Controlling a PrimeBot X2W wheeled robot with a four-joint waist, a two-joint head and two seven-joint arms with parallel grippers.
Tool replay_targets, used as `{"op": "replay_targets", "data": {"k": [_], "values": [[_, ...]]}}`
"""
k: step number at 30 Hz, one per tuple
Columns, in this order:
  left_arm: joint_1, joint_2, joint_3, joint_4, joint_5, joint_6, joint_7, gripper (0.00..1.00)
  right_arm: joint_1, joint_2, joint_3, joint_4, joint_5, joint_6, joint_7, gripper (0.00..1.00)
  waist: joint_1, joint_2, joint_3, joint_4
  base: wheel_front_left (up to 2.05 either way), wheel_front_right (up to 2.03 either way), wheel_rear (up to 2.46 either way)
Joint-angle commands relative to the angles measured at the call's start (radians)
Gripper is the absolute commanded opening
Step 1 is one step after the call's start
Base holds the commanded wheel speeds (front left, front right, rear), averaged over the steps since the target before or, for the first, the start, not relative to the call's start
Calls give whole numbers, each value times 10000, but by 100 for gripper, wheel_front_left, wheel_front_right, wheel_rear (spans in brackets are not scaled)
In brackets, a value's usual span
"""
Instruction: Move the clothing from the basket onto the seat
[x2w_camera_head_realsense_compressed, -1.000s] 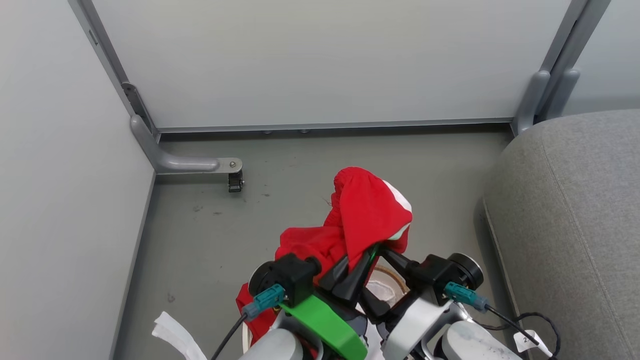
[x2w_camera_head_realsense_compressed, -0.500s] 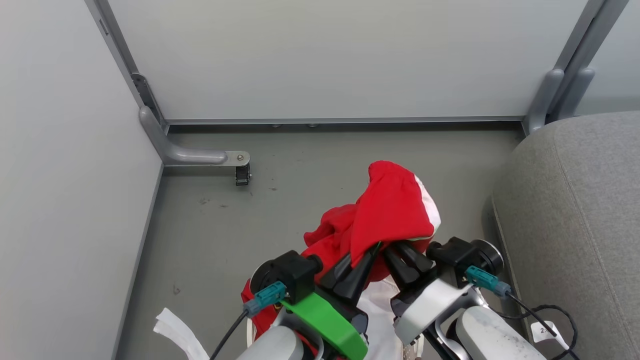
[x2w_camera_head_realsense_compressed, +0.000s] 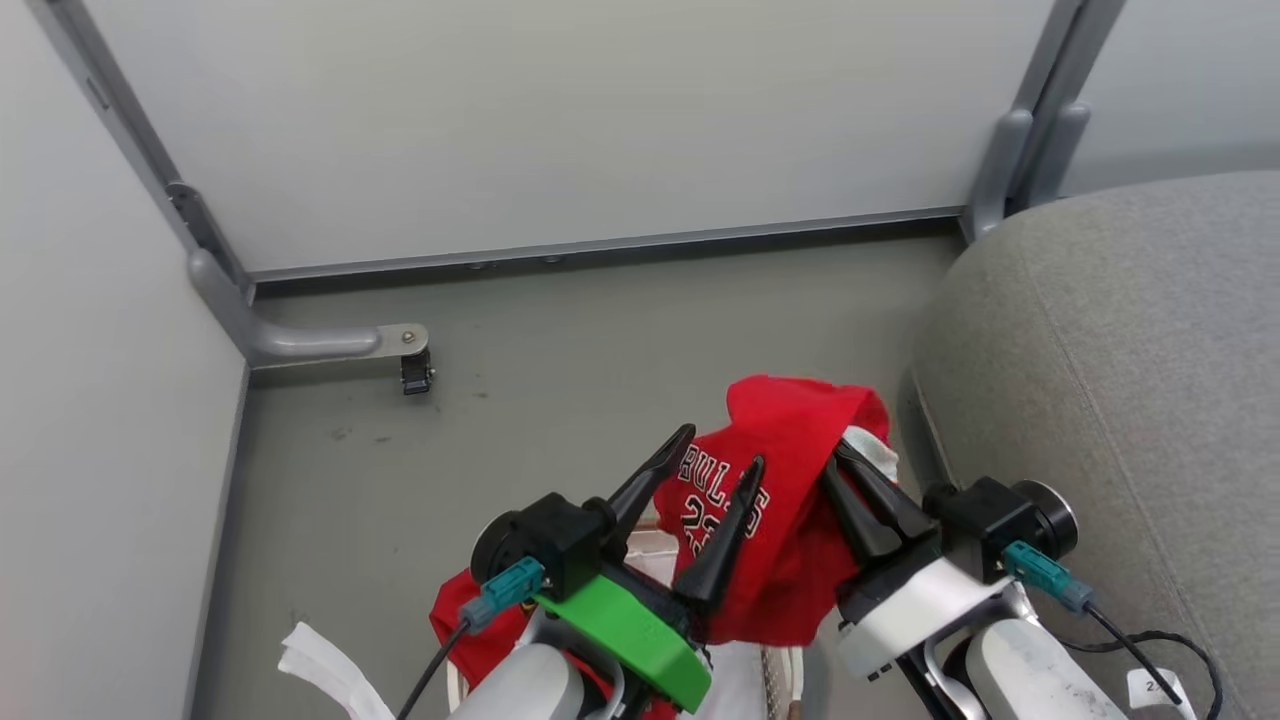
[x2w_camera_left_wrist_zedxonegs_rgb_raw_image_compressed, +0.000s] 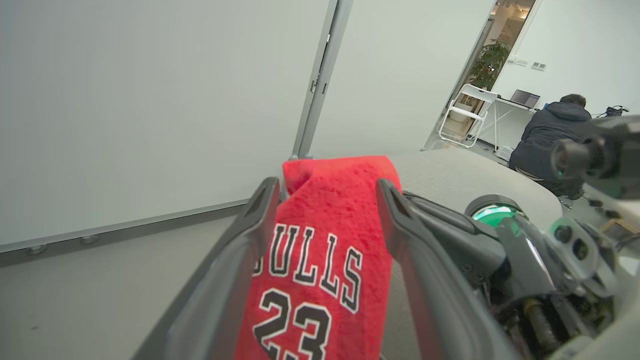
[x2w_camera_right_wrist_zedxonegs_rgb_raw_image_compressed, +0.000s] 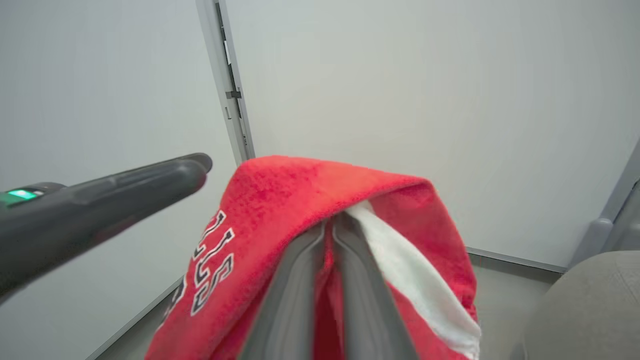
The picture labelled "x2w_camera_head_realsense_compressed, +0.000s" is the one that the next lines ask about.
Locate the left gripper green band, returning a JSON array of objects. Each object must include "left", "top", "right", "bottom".
[{"left": 533, "top": 424, "right": 767, "bottom": 714}]

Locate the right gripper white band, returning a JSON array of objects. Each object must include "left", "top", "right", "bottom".
[{"left": 820, "top": 437, "right": 1013, "bottom": 683}]

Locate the red Bulls basketball jersey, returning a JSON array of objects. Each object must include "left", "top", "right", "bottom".
[{"left": 429, "top": 374, "right": 893, "bottom": 720}]

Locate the white laundry basket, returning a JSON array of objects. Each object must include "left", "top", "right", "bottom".
[{"left": 445, "top": 528, "right": 813, "bottom": 720}]

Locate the grey fabric sofa seat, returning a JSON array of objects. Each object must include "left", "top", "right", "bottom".
[{"left": 908, "top": 170, "right": 1280, "bottom": 720}]

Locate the white garment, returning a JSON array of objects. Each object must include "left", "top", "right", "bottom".
[{"left": 843, "top": 424, "right": 901, "bottom": 489}]

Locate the white fabric strip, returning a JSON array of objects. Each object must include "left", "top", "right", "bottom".
[{"left": 278, "top": 621, "right": 397, "bottom": 720}]

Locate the teal right cable connector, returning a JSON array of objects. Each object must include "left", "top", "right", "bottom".
[{"left": 1002, "top": 540, "right": 1097, "bottom": 614}]

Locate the teal cable connector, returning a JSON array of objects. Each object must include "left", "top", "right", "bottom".
[
  {"left": 1002, "top": 540, "right": 1097, "bottom": 614},
  {"left": 459, "top": 557, "right": 547, "bottom": 634}
]

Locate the teal left cable connector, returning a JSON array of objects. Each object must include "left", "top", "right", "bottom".
[{"left": 459, "top": 557, "right": 547, "bottom": 634}]

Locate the grey partition bottom rail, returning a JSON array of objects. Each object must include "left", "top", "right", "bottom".
[{"left": 246, "top": 206, "right": 969, "bottom": 287}]

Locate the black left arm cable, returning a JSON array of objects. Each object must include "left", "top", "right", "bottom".
[{"left": 397, "top": 618, "right": 473, "bottom": 720}]

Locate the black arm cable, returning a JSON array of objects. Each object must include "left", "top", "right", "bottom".
[
  {"left": 397, "top": 618, "right": 473, "bottom": 720},
  {"left": 1058, "top": 600, "right": 1226, "bottom": 720}
]

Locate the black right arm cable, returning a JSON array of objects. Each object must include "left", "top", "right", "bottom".
[{"left": 1058, "top": 600, "right": 1226, "bottom": 720}]

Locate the white cable label tag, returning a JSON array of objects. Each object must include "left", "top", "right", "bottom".
[{"left": 1126, "top": 667, "right": 1199, "bottom": 720}]

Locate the grey double partition post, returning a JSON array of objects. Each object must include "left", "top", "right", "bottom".
[{"left": 960, "top": 0, "right": 1129, "bottom": 243}]

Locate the grey partition post with foot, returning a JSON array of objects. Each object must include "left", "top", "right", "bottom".
[{"left": 28, "top": 0, "right": 431, "bottom": 371}]

